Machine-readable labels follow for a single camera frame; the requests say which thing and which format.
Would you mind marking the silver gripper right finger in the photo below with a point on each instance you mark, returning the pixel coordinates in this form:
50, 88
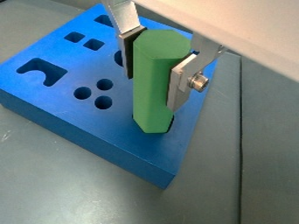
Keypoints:
188, 75

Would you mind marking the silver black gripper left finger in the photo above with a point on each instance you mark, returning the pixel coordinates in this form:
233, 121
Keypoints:
124, 16

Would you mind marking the green hexagon prism block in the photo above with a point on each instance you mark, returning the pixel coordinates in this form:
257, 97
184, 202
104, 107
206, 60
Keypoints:
160, 49

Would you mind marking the blue foam shape board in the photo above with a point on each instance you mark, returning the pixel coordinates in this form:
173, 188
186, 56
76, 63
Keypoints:
65, 83

